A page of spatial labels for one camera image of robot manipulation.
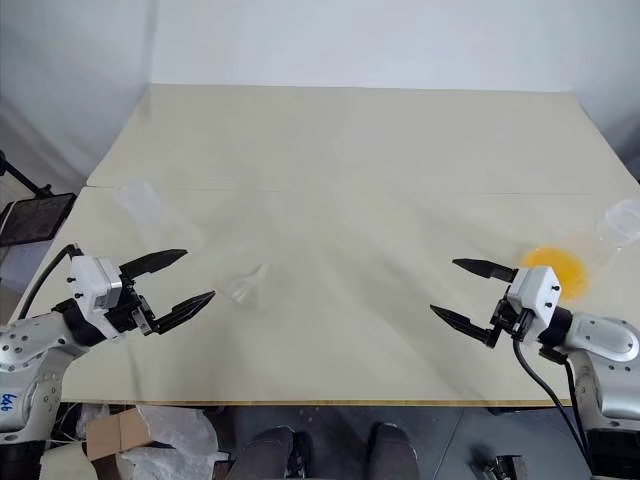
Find white plastic bag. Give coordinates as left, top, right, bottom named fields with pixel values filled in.
left=118, top=405, right=222, bottom=480

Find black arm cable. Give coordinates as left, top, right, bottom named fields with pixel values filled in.
left=512, top=335, right=594, bottom=480
left=17, top=243, right=82, bottom=321

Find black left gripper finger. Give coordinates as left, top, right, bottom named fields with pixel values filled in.
left=151, top=290, right=217, bottom=336
left=121, top=248, right=190, bottom=279

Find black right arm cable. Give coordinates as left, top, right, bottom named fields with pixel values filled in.
left=512, top=335, right=594, bottom=480

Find dark metal clamp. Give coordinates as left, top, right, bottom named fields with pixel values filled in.
left=473, top=452, right=527, bottom=480

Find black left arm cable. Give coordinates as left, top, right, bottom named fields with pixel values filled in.
left=17, top=243, right=82, bottom=321

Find black stand rod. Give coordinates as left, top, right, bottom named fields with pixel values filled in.
left=0, top=148, right=54, bottom=199

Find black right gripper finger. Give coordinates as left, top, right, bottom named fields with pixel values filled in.
left=451, top=257, right=521, bottom=283
left=430, top=304, right=496, bottom=347

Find dark rounded shape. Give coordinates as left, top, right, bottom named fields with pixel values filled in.
left=367, top=422, right=420, bottom=480

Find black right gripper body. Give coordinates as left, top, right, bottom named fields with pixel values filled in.
left=487, top=294, right=535, bottom=350

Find brown cardboard box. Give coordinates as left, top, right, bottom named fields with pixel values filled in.
left=85, top=406, right=154, bottom=480

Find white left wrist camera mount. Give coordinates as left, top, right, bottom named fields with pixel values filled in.
left=68, top=254, right=125, bottom=342

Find black mesh panel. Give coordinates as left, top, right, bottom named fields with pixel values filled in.
left=0, top=193, right=77, bottom=247

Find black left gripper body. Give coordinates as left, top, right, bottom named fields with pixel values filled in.
left=105, top=272, right=157, bottom=340

